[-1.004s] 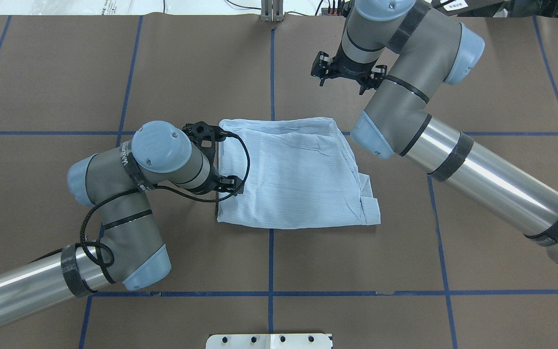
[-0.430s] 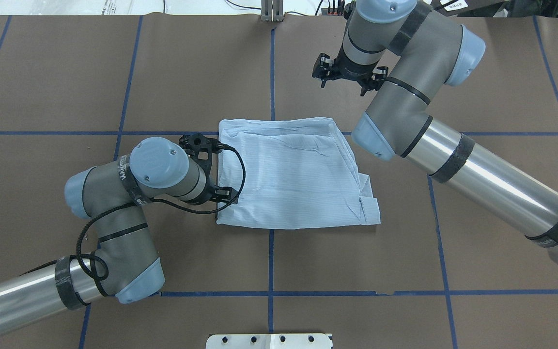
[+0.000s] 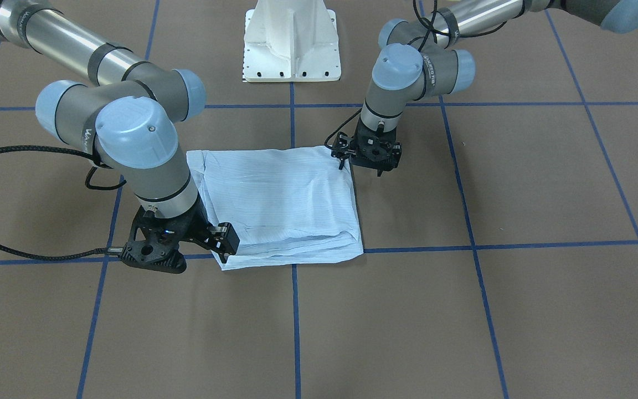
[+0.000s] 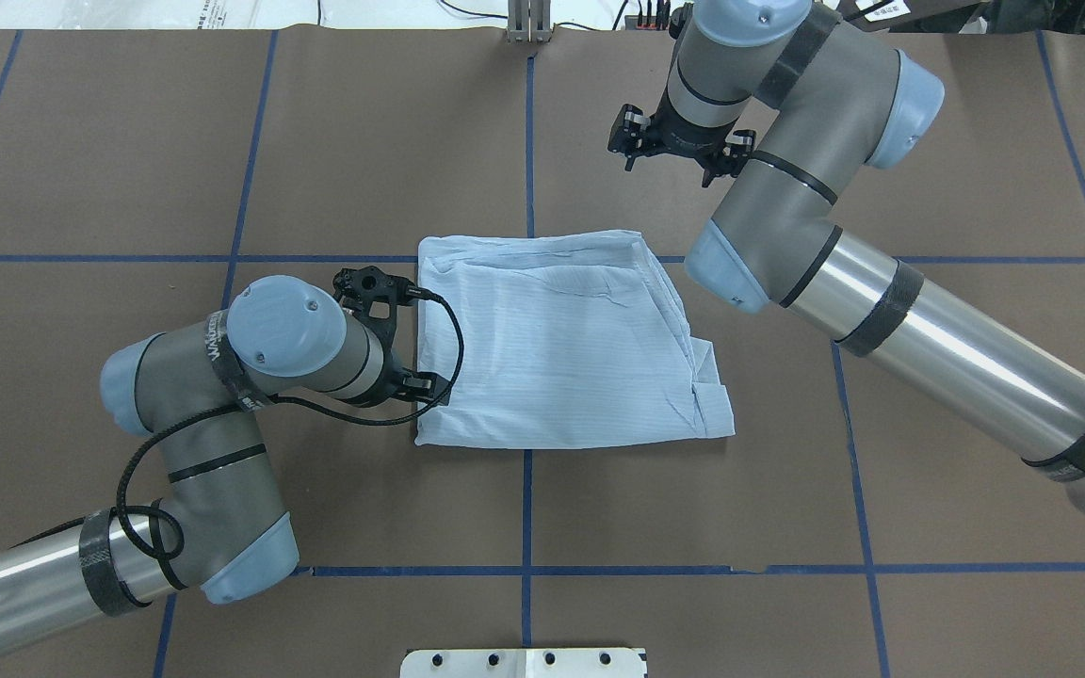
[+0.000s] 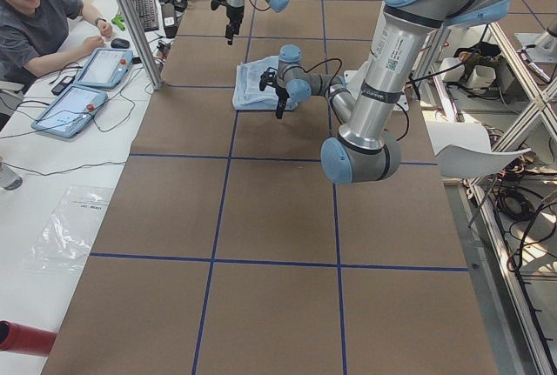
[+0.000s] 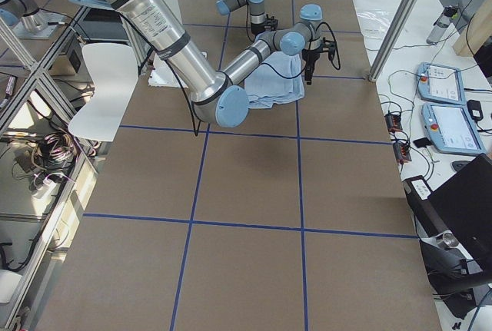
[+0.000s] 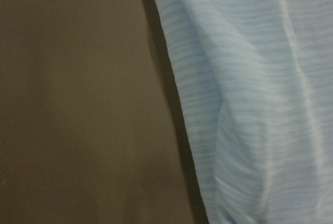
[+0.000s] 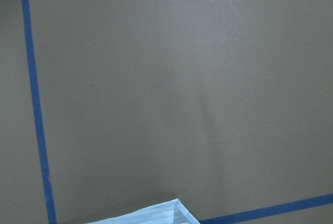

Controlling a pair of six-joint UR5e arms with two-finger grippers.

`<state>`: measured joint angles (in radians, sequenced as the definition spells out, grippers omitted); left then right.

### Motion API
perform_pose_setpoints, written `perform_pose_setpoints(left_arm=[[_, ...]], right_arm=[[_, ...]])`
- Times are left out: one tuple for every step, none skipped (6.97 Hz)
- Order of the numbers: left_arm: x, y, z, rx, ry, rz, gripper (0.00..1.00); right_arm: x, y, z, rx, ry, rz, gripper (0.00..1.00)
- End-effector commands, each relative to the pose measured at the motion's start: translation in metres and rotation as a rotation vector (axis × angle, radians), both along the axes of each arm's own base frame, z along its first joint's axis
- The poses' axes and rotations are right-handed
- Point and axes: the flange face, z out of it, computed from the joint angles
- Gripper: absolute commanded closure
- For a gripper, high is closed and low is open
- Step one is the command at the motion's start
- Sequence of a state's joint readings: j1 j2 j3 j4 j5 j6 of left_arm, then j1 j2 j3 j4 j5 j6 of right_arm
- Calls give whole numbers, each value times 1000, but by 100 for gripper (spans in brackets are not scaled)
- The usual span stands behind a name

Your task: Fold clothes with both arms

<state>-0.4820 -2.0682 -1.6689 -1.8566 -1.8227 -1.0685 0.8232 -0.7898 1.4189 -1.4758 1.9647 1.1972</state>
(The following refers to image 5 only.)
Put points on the green small object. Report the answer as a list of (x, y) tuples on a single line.
[(118, 20)]

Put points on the blue teach pendant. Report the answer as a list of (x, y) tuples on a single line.
[(71, 111), (105, 68)]

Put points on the seated person in grey shirt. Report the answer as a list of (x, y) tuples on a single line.
[(32, 32)]

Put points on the white curved guard sheet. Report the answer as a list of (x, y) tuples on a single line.
[(463, 150)]

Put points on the black computer keyboard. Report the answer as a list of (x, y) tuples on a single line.
[(147, 12)]

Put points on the lower blue teach pendant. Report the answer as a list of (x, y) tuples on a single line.
[(71, 111)]

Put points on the clear water bottle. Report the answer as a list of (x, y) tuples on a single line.
[(9, 180)]

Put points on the light blue button shirt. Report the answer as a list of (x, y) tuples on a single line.
[(247, 95)]

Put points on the upper blue teach pendant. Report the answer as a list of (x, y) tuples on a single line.
[(105, 68)]

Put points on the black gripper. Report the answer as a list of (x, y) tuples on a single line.
[(282, 94), (235, 15)]

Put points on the black phone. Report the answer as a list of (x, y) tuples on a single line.
[(62, 85)]

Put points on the aluminium frame post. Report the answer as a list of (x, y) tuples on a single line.
[(141, 43)]

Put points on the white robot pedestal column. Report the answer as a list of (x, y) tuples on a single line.
[(355, 78)]

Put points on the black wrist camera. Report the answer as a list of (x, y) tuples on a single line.
[(216, 4), (268, 79)]

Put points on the clear plastic bag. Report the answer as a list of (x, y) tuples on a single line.
[(68, 236)]

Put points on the red cylinder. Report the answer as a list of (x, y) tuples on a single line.
[(23, 339)]

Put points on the black computer mouse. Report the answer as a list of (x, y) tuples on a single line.
[(120, 43)]

